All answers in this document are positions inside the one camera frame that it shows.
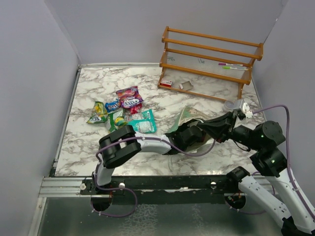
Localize pink marker pen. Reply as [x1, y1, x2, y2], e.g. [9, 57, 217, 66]
[218, 62, 244, 66]

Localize yellow green snack packet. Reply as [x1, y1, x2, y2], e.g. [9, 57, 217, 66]
[86, 101, 108, 124]

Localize blue M&M packet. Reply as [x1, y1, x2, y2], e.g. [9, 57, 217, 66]
[104, 99, 121, 113]

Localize pink snack packet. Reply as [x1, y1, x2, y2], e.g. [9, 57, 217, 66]
[129, 103, 142, 115]

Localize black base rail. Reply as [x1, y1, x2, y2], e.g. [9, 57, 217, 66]
[49, 172, 247, 206]

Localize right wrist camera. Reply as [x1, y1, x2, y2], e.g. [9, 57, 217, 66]
[233, 99, 253, 120]

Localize wooden shelf rack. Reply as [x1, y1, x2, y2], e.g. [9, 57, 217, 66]
[157, 26, 264, 101]

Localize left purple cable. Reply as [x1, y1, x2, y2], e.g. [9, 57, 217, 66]
[90, 136, 217, 218]

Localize red white small box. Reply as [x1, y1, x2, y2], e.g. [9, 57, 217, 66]
[160, 79, 173, 88]

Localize purple blue snack packet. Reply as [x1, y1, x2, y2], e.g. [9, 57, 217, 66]
[116, 86, 143, 109]

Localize white paper bag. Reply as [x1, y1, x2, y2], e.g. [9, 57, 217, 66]
[166, 105, 217, 170]

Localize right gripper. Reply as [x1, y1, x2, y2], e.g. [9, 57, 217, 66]
[196, 110, 262, 150]

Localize teal snack packet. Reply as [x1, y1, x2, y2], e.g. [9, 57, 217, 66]
[124, 109, 157, 134]

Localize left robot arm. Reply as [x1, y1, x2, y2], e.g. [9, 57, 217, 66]
[92, 125, 206, 194]

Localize clear round plastic container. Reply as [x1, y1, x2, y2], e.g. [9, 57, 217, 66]
[223, 100, 234, 112]

